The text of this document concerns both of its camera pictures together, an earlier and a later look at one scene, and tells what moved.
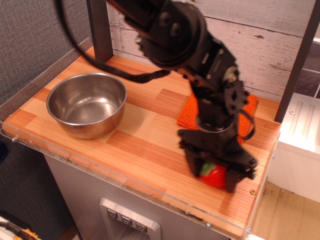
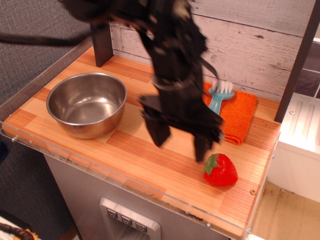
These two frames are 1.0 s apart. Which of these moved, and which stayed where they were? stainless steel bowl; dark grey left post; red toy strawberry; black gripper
Moved: black gripper
Stayed: dark grey left post; red toy strawberry; stainless steel bowl
